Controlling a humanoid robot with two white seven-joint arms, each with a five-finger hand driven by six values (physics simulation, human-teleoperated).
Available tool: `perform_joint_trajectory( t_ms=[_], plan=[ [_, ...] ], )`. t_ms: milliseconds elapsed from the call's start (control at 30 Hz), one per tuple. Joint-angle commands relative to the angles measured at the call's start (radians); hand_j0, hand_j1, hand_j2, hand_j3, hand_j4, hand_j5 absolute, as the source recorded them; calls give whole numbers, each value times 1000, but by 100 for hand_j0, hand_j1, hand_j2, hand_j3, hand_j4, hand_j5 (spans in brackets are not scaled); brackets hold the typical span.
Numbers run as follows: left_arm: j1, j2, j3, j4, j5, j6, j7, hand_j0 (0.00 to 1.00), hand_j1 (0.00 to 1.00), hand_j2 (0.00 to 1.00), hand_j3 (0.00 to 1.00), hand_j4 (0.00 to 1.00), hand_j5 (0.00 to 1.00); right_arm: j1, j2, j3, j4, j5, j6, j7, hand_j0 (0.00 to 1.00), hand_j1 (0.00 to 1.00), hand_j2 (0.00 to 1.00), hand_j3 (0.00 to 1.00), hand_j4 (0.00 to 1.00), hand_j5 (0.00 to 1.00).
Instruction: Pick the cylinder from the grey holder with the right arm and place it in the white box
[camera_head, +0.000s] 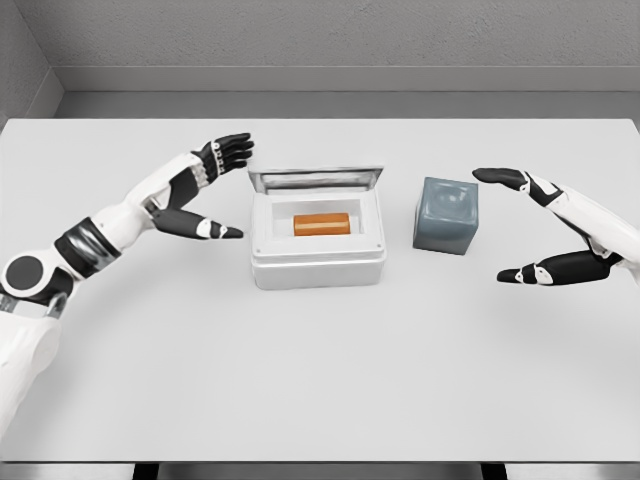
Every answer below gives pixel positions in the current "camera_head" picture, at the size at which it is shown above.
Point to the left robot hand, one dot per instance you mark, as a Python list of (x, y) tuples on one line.
[(175, 187)]

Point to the grey-blue cube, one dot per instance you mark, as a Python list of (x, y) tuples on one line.
[(445, 216)]

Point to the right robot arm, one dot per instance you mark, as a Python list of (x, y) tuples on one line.
[(634, 245)]

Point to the white box with open lid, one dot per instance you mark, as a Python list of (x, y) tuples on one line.
[(320, 235)]

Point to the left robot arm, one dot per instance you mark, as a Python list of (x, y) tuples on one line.
[(45, 280)]

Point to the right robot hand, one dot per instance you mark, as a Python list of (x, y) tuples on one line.
[(575, 220)]

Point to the orange block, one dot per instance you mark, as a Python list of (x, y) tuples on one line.
[(321, 224)]

